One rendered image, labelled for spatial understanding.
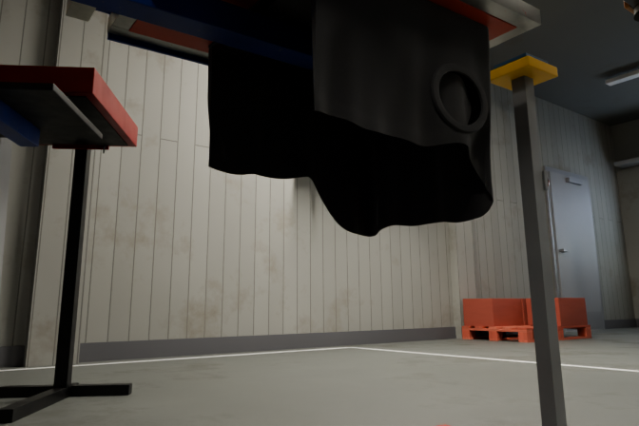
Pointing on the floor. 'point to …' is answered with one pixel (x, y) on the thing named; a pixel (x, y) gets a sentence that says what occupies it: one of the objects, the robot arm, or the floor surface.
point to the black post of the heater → (47, 396)
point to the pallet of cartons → (520, 319)
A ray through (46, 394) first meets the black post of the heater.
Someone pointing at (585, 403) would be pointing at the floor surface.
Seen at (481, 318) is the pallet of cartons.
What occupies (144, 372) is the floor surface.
